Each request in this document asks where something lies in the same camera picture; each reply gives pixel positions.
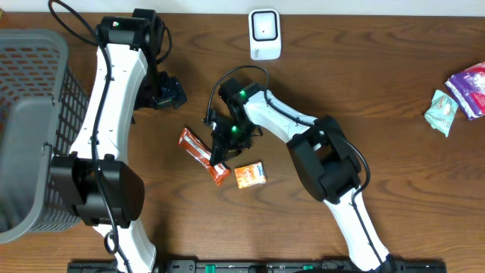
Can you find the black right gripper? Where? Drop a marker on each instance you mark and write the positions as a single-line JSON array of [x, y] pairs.
[[226, 145]]

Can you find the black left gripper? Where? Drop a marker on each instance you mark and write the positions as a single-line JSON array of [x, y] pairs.
[[167, 96]]

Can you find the orange snack bar wrapper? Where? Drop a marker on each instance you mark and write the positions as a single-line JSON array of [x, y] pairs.
[[198, 150]]

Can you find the small orange snack packet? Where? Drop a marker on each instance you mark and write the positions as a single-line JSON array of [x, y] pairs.
[[250, 175]]

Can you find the teal snack packet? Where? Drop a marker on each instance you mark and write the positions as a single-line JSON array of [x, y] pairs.
[[441, 113]]

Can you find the purple red snack packet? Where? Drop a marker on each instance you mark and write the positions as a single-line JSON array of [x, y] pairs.
[[467, 87]]

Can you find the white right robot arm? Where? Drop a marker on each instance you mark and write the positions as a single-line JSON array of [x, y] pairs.
[[330, 168]]

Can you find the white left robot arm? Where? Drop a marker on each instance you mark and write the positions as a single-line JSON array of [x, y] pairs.
[[94, 179]]

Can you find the grey plastic mesh basket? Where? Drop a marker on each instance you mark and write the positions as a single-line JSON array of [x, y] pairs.
[[43, 106]]

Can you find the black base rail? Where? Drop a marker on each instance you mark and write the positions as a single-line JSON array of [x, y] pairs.
[[329, 266]]

